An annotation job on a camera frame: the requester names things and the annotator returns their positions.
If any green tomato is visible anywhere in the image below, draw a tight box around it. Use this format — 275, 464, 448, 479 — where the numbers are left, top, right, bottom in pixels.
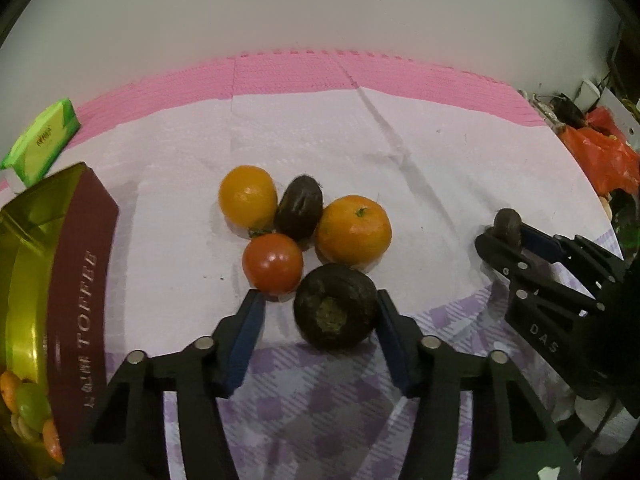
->
14, 382, 53, 433

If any dark brown oblong fruit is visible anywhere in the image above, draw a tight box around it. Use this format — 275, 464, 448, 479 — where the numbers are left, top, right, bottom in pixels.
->
274, 175, 324, 243

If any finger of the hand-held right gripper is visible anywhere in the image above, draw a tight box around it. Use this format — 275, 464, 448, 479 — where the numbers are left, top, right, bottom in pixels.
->
474, 229, 608, 313
520, 224, 626, 286

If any dark round fruit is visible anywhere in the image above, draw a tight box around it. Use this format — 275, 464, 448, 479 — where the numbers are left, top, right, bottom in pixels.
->
293, 263, 379, 351

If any small red tomato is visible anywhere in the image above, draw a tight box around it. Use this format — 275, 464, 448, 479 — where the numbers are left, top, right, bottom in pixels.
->
242, 233, 304, 297

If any green tissue pack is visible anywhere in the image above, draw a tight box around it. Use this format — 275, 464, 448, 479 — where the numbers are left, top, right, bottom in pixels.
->
0, 98, 81, 188

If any brown longan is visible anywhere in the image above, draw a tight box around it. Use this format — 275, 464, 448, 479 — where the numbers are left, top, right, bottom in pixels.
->
492, 208, 523, 246
10, 412, 43, 443

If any maroon and gold tin box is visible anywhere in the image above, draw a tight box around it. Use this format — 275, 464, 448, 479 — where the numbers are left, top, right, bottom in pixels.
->
0, 161, 119, 480

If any white and purple checked cloth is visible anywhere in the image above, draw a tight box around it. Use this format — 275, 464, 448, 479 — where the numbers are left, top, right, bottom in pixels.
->
0, 85, 626, 480

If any orange plastic bag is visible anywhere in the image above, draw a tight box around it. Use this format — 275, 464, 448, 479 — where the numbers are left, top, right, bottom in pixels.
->
557, 107, 640, 196

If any orange mandarin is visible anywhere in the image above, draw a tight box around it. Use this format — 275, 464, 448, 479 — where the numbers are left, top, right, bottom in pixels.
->
314, 195, 393, 268
0, 371, 23, 413

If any pink foam mat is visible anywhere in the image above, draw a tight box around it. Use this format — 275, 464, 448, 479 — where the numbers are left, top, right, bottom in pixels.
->
0, 50, 553, 193

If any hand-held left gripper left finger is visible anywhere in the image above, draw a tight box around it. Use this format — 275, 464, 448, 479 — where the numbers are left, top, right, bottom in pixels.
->
60, 289, 267, 480

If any dark clutter pile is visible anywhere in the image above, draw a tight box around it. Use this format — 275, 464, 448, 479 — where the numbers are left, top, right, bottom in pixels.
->
520, 80, 640, 131

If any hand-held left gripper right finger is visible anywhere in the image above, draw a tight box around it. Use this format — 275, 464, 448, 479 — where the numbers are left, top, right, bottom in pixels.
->
376, 289, 583, 480

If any small yellow-orange orange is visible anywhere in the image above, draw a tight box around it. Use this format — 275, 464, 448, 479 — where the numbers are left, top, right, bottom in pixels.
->
219, 165, 279, 229

